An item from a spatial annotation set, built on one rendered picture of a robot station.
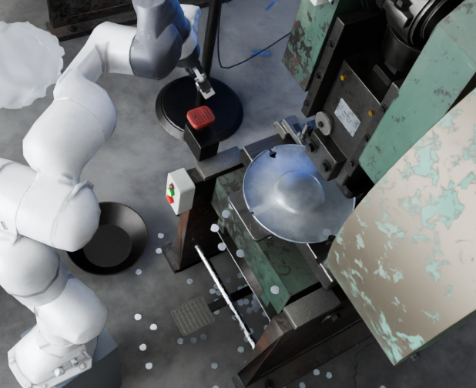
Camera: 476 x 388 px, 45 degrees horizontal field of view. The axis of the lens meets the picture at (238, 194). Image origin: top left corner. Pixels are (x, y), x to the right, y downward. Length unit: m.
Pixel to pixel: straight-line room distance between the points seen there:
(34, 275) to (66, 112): 0.28
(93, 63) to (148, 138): 1.31
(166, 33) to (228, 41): 1.72
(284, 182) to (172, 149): 1.05
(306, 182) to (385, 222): 0.77
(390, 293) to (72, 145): 0.53
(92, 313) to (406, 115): 0.72
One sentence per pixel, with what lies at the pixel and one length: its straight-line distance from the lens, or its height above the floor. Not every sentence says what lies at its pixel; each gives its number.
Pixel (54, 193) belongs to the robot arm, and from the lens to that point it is 0.96.
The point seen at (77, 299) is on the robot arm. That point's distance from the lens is 1.23.
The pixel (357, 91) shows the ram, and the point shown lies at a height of 1.14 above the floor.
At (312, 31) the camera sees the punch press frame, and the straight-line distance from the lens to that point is 1.20.
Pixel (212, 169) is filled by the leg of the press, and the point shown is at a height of 0.64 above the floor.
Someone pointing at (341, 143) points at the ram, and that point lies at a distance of 1.30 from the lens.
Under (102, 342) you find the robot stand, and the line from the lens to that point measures 1.60.
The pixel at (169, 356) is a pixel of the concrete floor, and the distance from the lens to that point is 2.05.
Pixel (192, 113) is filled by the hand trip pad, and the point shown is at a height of 0.76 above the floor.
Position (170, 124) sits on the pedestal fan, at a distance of 2.47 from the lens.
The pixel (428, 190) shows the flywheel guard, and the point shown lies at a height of 1.48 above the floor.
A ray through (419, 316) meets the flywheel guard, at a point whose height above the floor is 1.35.
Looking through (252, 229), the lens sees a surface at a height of 0.78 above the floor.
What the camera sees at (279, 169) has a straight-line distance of 1.48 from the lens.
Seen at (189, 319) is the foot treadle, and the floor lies 0.16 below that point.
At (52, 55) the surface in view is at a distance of 2.59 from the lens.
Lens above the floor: 1.98
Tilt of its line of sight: 58 degrees down
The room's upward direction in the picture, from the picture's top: 17 degrees clockwise
